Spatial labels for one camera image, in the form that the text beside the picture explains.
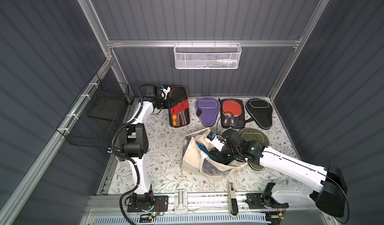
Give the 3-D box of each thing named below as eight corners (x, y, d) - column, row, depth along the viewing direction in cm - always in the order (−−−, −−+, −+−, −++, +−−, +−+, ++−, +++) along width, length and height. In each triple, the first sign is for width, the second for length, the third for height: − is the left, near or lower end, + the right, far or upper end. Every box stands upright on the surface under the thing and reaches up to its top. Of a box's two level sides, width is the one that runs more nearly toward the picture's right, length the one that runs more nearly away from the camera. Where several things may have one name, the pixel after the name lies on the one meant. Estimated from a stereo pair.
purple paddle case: (195, 126, 104) (195, 124, 102) (195, 98, 122) (195, 96, 120) (223, 126, 104) (223, 124, 102) (219, 98, 122) (219, 96, 120)
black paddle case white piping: (252, 129, 103) (254, 126, 100) (244, 101, 121) (245, 98, 117) (278, 129, 103) (281, 126, 100) (266, 101, 120) (268, 98, 117)
